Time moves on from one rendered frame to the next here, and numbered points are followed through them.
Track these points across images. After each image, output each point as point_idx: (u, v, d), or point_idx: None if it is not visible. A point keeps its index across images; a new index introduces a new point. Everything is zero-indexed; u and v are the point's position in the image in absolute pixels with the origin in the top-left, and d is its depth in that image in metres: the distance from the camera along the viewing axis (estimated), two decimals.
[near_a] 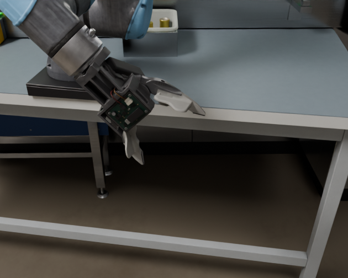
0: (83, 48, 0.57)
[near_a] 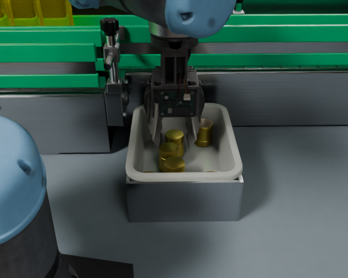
0: None
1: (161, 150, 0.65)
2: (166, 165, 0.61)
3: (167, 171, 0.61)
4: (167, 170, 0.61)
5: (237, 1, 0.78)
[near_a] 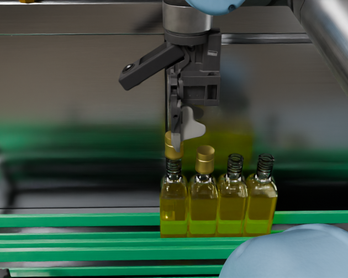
0: None
1: None
2: None
3: None
4: None
5: None
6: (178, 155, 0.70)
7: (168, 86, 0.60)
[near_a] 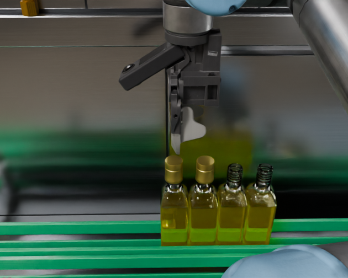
0: None
1: None
2: None
3: None
4: None
5: None
6: (178, 180, 0.73)
7: (168, 86, 0.60)
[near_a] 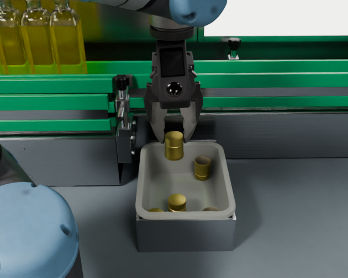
0: None
1: (167, 138, 0.68)
2: (170, 202, 0.71)
3: (171, 207, 0.71)
4: (170, 206, 0.71)
5: (232, 48, 0.88)
6: None
7: (194, 79, 0.62)
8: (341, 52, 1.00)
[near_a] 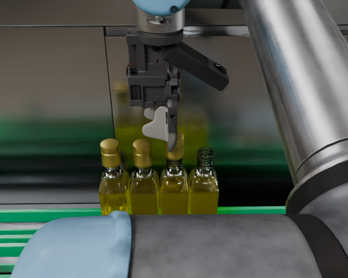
0: (137, 19, 0.56)
1: (179, 138, 0.68)
2: None
3: None
4: None
5: None
6: (114, 164, 0.70)
7: None
8: None
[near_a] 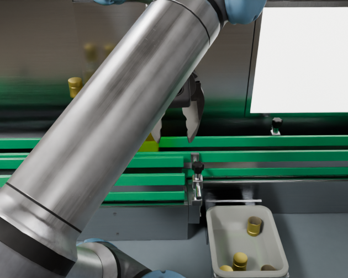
0: None
1: None
2: (236, 260, 0.92)
3: (236, 263, 0.92)
4: (236, 263, 0.92)
5: (275, 127, 1.09)
6: None
7: (194, 79, 0.62)
8: None
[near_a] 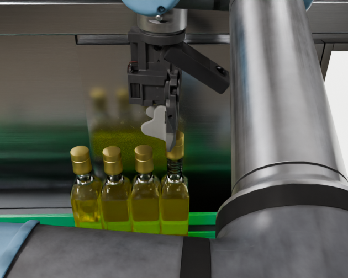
0: (139, 17, 0.56)
1: (148, 153, 0.70)
2: (179, 138, 0.68)
3: (181, 142, 0.68)
4: (181, 141, 0.68)
5: None
6: (84, 171, 0.71)
7: None
8: None
